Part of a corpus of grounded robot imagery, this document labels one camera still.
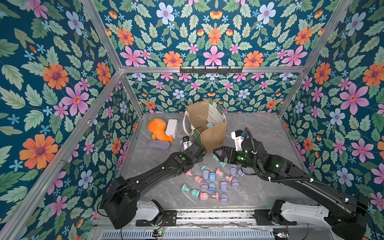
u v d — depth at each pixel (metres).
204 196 0.78
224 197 0.78
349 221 0.39
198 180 0.83
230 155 0.57
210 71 0.94
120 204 0.40
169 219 0.73
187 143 0.73
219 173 0.87
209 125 1.01
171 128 1.04
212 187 0.82
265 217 0.74
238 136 0.61
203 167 0.88
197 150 0.62
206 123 1.11
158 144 1.00
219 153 0.59
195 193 0.79
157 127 1.01
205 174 0.86
